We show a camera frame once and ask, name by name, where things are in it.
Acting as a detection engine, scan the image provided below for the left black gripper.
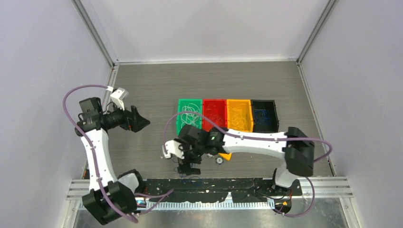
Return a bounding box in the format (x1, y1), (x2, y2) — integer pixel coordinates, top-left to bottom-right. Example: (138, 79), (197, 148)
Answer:
(105, 100), (150, 133)

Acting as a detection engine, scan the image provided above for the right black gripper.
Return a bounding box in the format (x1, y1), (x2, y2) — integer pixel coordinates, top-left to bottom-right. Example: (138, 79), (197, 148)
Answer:
(177, 138), (205, 175)

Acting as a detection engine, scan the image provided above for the white wire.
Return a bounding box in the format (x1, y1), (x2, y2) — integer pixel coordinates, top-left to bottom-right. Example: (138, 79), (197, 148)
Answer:
(179, 102), (202, 128)

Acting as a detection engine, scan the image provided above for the yellow wire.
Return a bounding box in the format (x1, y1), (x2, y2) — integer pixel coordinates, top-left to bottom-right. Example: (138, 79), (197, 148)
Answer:
(229, 105), (252, 131)

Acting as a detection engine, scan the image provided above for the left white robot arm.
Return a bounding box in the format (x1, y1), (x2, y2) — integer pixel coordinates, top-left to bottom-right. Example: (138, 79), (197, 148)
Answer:
(75, 97), (150, 225)

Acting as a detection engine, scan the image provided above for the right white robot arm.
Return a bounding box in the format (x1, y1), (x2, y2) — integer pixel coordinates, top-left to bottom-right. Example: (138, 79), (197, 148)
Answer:
(165, 124), (315, 195)

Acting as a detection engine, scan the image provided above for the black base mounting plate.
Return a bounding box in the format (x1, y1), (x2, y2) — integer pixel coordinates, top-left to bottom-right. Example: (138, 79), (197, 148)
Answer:
(142, 177), (302, 203)

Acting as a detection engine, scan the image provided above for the poker chip bottom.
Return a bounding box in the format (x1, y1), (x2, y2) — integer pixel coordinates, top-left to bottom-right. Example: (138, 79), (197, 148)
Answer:
(215, 157), (224, 164)

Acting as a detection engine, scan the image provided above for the green plastic bin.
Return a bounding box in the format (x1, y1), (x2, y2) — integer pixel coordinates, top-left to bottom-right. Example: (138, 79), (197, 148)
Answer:
(176, 98), (202, 134)

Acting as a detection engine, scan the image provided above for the red plastic bin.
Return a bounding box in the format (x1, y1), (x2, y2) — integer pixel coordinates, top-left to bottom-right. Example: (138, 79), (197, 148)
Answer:
(202, 99), (227, 127)

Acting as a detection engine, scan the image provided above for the yellow plastic bin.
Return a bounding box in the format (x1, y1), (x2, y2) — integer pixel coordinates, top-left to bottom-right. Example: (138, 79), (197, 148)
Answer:
(227, 99), (254, 132)

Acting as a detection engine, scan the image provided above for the black plastic bin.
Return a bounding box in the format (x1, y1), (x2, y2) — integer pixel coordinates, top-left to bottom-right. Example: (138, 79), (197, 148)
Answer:
(251, 100), (279, 133)

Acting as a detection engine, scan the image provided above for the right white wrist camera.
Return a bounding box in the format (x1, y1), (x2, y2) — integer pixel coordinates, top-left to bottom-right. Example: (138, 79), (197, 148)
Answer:
(162, 140), (184, 159)

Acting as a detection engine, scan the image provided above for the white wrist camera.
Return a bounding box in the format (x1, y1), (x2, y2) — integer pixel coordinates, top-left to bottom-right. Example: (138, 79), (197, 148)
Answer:
(106, 86), (129, 110)
(162, 140), (184, 159)

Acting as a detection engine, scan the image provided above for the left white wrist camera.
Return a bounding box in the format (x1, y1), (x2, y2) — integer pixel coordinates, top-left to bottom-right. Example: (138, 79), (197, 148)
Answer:
(106, 86), (129, 110)

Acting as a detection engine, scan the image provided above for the yellow triangular plastic bracket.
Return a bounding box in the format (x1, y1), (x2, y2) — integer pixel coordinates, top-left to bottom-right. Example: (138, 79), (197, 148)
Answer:
(219, 153), (232, 161)

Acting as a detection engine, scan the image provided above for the slotted aluminium rail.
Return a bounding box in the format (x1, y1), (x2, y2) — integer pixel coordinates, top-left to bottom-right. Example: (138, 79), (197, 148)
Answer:
(77, 200), (284, 211)

